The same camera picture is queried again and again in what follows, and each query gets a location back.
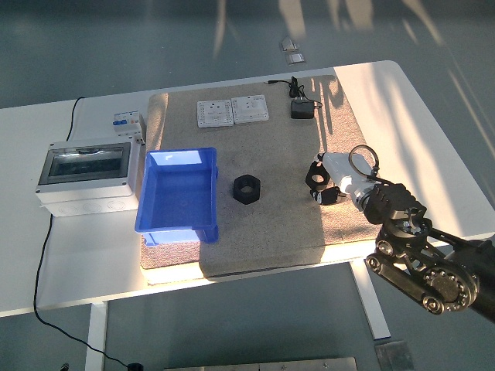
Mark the blue plastic bin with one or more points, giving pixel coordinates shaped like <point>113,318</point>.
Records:
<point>174,193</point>

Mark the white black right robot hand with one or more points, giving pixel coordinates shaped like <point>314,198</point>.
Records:
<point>340,168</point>

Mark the silver floor socket plate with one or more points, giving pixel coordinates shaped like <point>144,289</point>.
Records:
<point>289,44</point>
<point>295,59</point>

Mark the black hex nut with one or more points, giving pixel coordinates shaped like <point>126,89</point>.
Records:
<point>243,195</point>

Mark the small grey metal plate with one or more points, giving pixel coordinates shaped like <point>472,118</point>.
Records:
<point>394,357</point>

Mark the white table leg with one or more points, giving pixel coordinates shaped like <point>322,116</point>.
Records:
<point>96,336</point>
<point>373,309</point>

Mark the white wall socket panel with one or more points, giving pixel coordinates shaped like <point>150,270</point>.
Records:
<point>215,113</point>

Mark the black power adapter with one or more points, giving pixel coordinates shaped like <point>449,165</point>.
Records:
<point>302,109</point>

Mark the wide grey metal plate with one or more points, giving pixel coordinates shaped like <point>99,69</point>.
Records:
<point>259,364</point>

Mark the white distribution box clear cover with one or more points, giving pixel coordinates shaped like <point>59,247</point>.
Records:
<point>89,193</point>

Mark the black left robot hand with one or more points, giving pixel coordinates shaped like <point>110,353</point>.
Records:
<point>64,367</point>

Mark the white circuit breaker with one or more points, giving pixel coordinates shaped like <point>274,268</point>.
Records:
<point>127,123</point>

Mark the grey-brown mat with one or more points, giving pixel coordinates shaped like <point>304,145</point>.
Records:
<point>270,224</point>

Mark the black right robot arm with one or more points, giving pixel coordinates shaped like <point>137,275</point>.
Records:
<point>444,284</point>

